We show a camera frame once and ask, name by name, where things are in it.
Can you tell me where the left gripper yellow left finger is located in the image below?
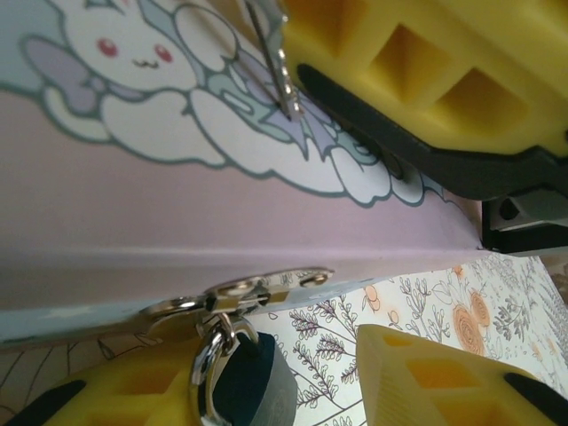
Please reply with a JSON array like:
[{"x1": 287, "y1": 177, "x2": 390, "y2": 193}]
[{"x1": 0, "y1": 326, "x2": 209, "y2": 426}]

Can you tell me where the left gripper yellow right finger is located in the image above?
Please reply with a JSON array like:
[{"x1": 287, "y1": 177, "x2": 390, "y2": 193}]
[{"x1": 357, "y1": 323, "x2": 568, "y2": 426}]

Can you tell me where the teal padlock with silver shackle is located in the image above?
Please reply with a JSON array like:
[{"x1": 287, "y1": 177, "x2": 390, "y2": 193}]
[{"x1": 189, "y1": 310, "x2": 299, "y2": 426}]

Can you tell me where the silver hasp latch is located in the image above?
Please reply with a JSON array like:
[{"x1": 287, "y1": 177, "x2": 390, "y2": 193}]
[{"x1": 140, "y1": 264, "x2": 335, "y2": 330}]

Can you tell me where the cartoon bunny tin box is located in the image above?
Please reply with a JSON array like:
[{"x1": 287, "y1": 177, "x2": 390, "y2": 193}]
[{"x1": 0, "y1": 0, "x2": 483, "y2": 351}]

